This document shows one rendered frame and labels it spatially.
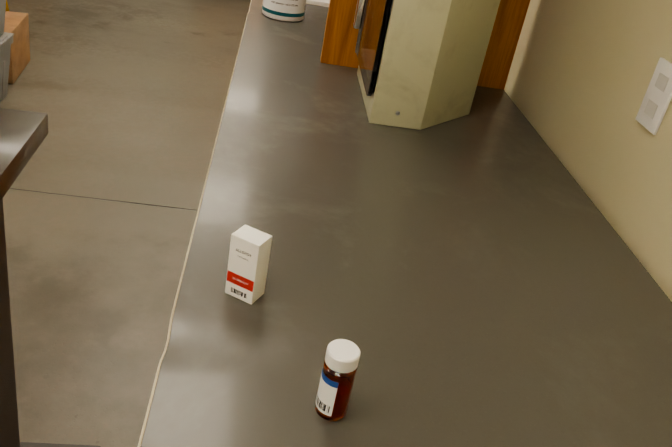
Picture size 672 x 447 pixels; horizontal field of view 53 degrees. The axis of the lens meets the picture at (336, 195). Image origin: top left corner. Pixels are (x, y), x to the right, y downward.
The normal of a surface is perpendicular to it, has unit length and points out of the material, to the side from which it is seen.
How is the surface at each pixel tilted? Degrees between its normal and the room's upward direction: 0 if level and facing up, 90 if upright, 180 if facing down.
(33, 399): 0
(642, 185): 90
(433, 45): 90
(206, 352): 0
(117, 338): 0
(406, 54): 90
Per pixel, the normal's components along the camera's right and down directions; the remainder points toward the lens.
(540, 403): 0.17, -0.87
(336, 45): 0.05, 0.48
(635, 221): -0.99, -0.12
